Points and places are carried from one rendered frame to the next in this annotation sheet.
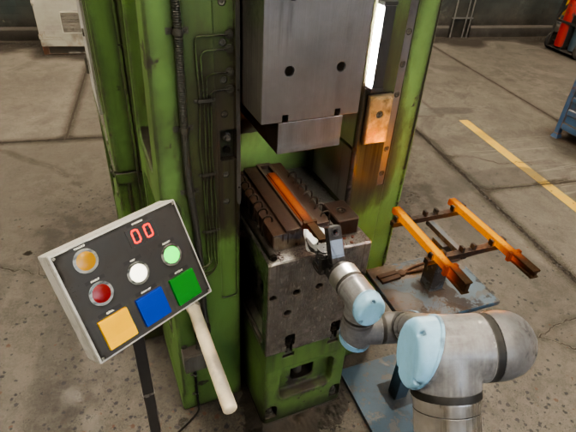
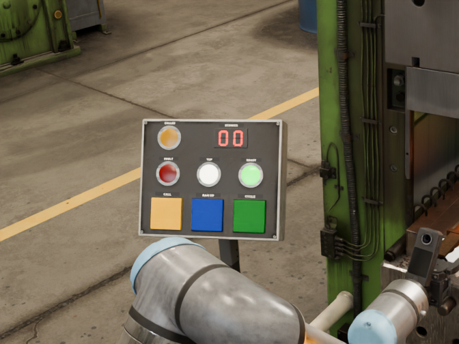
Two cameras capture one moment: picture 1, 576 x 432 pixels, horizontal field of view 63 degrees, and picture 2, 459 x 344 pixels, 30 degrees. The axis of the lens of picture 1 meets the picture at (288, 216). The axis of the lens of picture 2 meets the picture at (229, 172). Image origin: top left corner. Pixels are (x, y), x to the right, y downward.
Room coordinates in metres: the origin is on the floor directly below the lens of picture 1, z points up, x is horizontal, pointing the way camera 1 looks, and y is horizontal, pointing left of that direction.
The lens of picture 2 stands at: (0.17, -1.30, 1.97)
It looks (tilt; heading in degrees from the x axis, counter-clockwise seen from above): 26 degrees down; 66
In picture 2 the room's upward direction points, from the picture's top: 6 degrees counter-clockwise
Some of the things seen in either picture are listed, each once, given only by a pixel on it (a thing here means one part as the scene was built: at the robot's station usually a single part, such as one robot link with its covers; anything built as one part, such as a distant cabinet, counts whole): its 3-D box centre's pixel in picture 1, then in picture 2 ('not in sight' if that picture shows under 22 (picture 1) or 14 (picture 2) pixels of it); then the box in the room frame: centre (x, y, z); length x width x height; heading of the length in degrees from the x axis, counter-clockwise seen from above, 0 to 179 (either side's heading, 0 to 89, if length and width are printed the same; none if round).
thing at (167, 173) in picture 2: (101, 293); (167, 173); (0.78, 0.42, 1.09); 0.05 x 0.03 x 0.04; 116
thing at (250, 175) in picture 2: (171, 255); (251, 175); (0.94, 0.30, 1.09); 0.05 x 0.03 x 0.04; 116
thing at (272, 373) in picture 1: (280, 331); not in sight; (1.45, 0.00, 0.23); 0.55 x 0.37 x 0.47; 26
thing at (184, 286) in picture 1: (184, 286); (249, 216); (0.91, 0.26, 1.01); 0.07 x 0.05 x 0.07; 141
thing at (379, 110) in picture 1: (376, 119); not in sight; (1.48, -0.27, 1.27); 0.09 x 0.02 x 0.17; 116
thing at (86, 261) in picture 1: (86, 261); (169, 137); (0.81, 0.46, 1.16); 0.05 x 0.03 x 0.04; 116
